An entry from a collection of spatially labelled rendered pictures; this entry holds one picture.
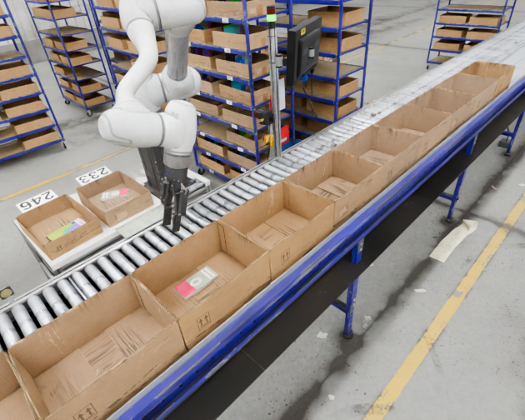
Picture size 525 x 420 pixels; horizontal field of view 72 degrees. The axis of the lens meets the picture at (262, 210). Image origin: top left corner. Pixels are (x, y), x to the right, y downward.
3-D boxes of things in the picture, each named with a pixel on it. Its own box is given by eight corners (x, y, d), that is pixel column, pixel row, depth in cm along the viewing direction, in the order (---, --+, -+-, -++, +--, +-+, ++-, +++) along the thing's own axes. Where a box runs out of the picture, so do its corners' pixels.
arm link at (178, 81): (157, 82, 206) (194, 73, 211) (166, 108, 205) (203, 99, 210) (144, -22, 131) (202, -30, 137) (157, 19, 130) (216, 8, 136)
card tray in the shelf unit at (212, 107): (191, 107, 342) (188, 97, 336) (215, 98, 359) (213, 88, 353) (218, 117, 318) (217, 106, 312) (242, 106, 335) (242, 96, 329)
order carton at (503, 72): (470, 81, 306) (476, 60, 296) (508, 87, 289) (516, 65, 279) (451, 94, 285) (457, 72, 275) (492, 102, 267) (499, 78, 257)
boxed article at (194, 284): (174, 291, 138) (173, 288, 137) (207, 268, 147) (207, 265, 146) (186, 301, 134) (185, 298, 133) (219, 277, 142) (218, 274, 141)
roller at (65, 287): (68, 282, 172) (64, 274, 169) (119, 347, 141) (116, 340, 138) (57, 287, 169) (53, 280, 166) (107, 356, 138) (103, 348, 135)
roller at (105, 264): (107, 260, 183) (103, 252, 180) (162, 317, 152) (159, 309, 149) (97, 265, 180) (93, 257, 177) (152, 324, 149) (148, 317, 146)
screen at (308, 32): (308, 103, 265) (315, 15, 230) (331, 107, 260) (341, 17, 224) (283, 129, 231) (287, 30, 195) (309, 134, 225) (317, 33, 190)
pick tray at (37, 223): (72, 207, 215) (66, 192, 209) (104, 232, 194) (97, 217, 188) (22, 231, 199) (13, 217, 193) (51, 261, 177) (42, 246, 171)
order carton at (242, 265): (222, 249, 156) (217, 218, 146) (272, 283, 138) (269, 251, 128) (142, 304, 135) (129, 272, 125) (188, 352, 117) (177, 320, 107)
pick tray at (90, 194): (123, 182, 234) (118, 169, 228) (155, 204, 211) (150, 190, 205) (81, 202, 219) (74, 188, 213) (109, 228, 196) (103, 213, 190)
